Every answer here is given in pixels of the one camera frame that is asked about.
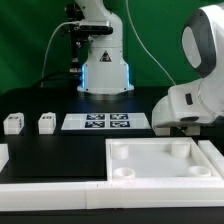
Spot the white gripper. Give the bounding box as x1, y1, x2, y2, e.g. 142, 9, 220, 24
151, 79, 219, 136

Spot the white right rail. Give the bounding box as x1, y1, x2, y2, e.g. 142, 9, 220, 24
198, 140, 224, 179

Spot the white marker sheet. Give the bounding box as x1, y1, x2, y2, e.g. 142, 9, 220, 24
62, 113, 150, 130

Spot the black cable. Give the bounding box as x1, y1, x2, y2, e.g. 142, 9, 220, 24
31, 70, 83, 88

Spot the white rail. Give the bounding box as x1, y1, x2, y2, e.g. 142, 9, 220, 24
0, 180, 224, 212
198, 140, 224, 179
0, 144, 9, 172

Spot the white front rail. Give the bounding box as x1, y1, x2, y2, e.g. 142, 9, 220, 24
0, 180, 224, 212

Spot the white left rail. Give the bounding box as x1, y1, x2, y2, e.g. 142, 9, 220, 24
0, 144, 9, 172

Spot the white thin cable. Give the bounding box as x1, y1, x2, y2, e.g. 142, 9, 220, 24
124, 0, 177, 87

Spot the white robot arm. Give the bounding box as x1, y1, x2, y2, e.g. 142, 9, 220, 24
72, 0, 224, 135

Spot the white square tabletop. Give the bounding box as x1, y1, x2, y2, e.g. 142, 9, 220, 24
106, 138, 222, 180

